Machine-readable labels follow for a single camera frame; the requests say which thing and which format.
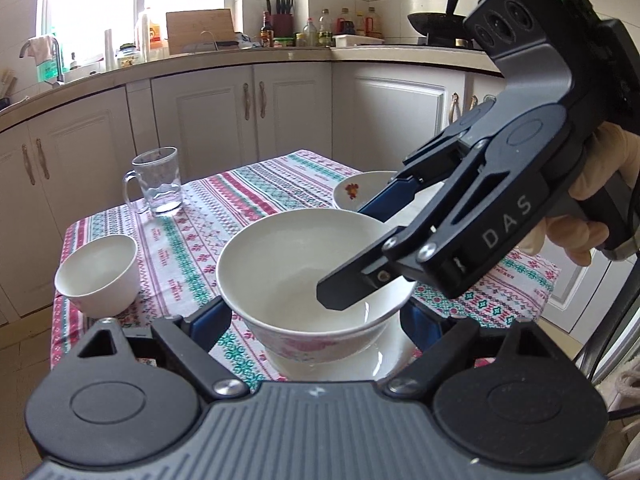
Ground black wok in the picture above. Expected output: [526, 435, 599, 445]
[407, 0, 483, 47]

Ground clear glass mug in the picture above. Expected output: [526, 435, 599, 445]
[122, 146, 183, 218]

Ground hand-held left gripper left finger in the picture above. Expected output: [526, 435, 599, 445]
[75, 296, 251, 401]

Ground yellow oil bottle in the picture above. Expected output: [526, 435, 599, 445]
[318, 8, 334, 48]

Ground patterned striped tablecloth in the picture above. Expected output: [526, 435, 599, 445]
[50, 149, 562, 381]

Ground small white bowl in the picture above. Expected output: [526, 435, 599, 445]
[54, 234, 140, 318]

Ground printed label jar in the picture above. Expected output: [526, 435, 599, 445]
[116, 44, 142, 69]

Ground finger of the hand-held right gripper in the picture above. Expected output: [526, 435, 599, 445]
[359, 132, 478, 225]
[316, 139, 507, 312]

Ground wooden cutting board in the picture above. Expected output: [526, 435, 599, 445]
[166, 8, 238, 56]

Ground metal sink faucet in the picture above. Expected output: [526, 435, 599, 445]
[20, 36, 66, 85]

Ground red knife block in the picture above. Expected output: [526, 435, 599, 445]
[267, 0, 297, 38]

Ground large white bowl pink print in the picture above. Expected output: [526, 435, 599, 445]
[216, 208, 417, 380]

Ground white floral plate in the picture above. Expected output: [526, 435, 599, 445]
[333, 170, 446, 221]
[265, 327, 418, 383]

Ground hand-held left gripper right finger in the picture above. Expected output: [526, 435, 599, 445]
[382, 302, 571, 400]

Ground white kitchen cabinets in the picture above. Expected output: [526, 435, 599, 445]
[0, 57, 640, 356]

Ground white rectangular container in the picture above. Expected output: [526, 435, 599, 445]
[333, 34, 386, 47]

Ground person's right hand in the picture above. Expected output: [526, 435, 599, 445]
[517, 122, 640, 267]

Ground cloth on faucet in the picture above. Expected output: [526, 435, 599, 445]
[27, 35, 56, 63]

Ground beige kitchen countertop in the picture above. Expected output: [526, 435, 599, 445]
[0, 45, 506, 133]

